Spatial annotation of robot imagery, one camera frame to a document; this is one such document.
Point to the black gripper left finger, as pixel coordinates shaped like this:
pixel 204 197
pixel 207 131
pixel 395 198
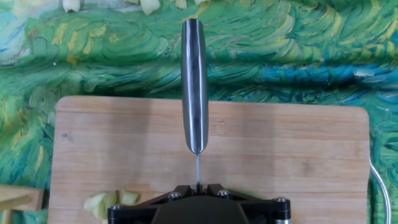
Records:
pixel 133 214

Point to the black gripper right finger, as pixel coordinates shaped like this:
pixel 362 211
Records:
pixel 267 214

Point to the steel cleaver knife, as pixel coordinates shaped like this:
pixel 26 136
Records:
pixel 195 93

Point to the chopped pakchoi piece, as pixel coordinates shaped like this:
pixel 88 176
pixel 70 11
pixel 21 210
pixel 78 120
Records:
pixel 111 198
pixel 129 197
pixel 94 203

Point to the pakchoi leaf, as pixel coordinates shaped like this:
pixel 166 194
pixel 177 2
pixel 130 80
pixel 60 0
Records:
pixel 181 3
pixel 150 6

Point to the bamboo cutting board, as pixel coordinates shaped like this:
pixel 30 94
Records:
pixel 280 140

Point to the wooden peg rack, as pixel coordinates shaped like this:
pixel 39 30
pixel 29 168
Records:
pixel 18 196

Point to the painted landscape tablecloth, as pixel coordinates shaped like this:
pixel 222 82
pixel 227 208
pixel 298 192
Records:
pixel 280 46

